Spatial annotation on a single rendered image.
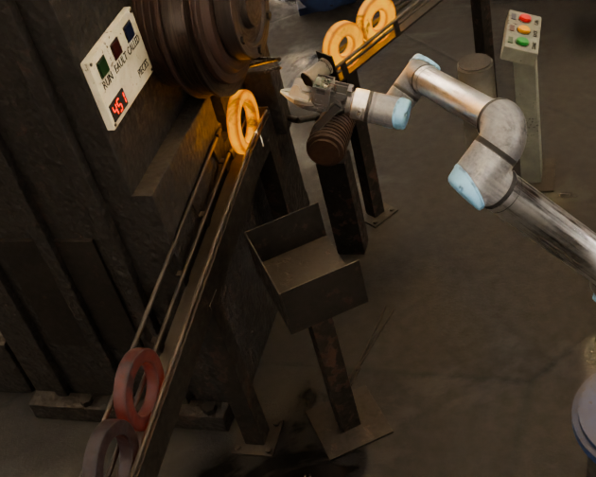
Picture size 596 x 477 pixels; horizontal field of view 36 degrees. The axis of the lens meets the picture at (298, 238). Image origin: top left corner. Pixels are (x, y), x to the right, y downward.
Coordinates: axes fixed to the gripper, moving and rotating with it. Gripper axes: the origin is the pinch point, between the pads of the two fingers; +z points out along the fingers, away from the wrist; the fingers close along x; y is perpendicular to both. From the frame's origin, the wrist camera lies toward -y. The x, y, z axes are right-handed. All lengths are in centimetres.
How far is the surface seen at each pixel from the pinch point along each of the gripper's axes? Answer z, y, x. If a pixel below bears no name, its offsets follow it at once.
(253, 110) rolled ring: 7.4, -2.8, 7.3
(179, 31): 20, 37, 35
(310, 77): -4.0, -6.0, -19.9
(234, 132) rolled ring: 8.9, -0.6, 22.0
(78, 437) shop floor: 41, -92, 73
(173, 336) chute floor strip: 6, -19, 82
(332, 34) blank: -7.5, 4.0, -30.7
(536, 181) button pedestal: -86, -50, -50
